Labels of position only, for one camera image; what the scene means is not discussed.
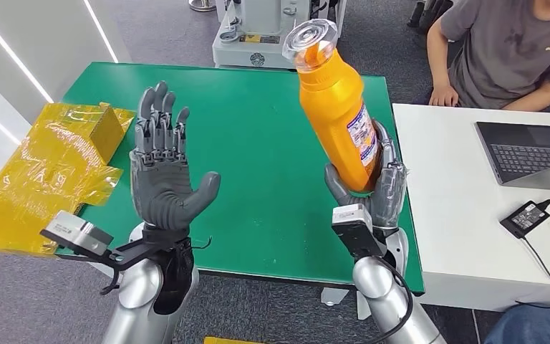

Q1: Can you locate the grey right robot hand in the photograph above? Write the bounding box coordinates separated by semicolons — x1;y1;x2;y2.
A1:
324;118;407;230

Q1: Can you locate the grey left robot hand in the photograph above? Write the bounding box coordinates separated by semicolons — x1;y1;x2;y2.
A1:
129;80;222;231

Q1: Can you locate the person's right hand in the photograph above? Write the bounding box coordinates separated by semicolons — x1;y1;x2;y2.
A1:
428;84;460;108

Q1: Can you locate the orange plastic bottle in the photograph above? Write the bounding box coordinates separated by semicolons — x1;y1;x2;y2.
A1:
281;19;382;194

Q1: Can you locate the black chair base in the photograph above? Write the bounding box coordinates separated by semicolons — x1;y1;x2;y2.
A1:
407;0;454;49

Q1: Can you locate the dark grey laptop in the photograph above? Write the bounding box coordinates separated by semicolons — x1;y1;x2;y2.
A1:
475;121;550;192

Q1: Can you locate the white table foot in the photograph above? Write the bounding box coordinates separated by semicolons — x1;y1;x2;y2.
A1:
321;286;350;307
356;290;373;321

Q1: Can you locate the yellow tape-wrapped cardboard box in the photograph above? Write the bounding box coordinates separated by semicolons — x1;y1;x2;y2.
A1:
0;102;137;259

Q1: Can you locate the black power adapter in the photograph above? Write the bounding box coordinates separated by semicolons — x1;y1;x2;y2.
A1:
499;200;550;240

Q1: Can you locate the yellow flat object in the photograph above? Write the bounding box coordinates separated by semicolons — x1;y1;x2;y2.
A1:
203;336;264;344

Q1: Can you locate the white machine base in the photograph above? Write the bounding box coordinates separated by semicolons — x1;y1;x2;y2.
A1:
211;0;349;71

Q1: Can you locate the chrome round stand base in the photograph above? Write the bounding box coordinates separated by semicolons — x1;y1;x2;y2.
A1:
188;0;218;14

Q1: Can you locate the person in blue trousers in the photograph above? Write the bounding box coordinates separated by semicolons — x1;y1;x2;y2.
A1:
483;305;550;344

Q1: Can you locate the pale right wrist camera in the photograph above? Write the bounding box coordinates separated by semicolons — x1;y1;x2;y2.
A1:
331;204;387;259

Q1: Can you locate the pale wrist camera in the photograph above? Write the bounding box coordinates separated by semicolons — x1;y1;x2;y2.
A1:
42;211;115;257
331;204;387;259

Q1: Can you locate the black left camera bracket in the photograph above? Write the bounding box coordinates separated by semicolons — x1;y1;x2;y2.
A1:
39;227;190;296

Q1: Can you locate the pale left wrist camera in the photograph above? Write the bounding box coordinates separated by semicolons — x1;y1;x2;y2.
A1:
42;211;115;257

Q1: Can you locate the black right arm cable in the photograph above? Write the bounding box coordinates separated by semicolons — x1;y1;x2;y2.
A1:
365;255;415;344

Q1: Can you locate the black mains cable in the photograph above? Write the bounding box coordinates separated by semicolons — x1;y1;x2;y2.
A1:
514;236;550;310

